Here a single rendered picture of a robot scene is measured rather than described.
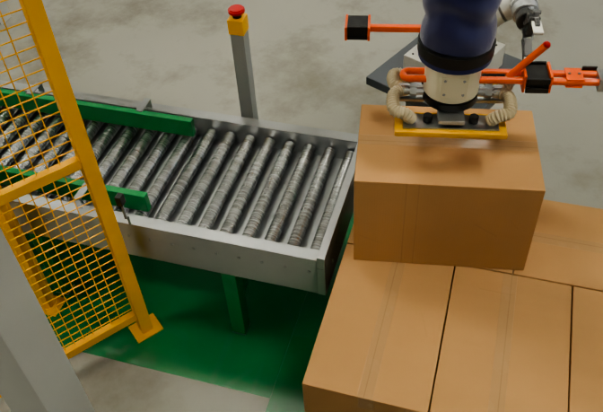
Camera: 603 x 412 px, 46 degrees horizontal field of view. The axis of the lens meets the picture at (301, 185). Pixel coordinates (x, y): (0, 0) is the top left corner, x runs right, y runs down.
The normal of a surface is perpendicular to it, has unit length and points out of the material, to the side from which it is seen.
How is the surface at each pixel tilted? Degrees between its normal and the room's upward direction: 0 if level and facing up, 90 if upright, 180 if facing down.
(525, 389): 0
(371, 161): 0
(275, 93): 0
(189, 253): 90
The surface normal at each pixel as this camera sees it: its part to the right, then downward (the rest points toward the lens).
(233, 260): -0.28, 0.69
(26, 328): 0.96, 0.17
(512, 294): -0.05, -0.71
